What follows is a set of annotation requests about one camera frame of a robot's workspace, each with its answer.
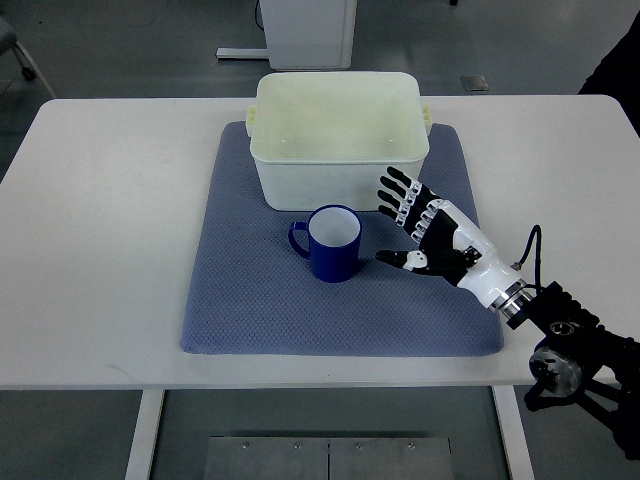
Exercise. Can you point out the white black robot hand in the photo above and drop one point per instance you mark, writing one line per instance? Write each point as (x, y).
(449, 245)

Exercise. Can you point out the blue mug white inside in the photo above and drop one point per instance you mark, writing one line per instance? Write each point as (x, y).
(330, 241)

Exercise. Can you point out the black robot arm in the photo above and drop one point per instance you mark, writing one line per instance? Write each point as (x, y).
(578, 362)

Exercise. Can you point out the white plastic box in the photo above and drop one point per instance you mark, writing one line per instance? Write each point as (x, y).
(321, 138)

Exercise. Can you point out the grey floor socket plate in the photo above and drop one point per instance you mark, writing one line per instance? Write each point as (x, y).
(474, 83)

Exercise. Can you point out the white right table leg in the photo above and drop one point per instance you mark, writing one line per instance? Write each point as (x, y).
(512, 433)

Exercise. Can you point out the white table leg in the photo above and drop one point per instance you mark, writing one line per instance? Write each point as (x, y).
(145, 435)
(512, 433)

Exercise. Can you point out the blue quilted mat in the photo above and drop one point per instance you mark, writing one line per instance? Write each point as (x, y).
(251, 293)

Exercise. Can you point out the dark clothed person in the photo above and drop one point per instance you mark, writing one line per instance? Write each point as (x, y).
(617, 74)

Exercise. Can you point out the white left table leg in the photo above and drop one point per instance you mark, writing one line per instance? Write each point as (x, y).
(145, 435)

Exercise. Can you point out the grey office chair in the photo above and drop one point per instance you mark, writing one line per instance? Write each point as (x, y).
(28, 67)

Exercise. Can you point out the white cabinet pedestal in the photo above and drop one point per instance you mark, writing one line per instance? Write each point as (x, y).
(302, 35)

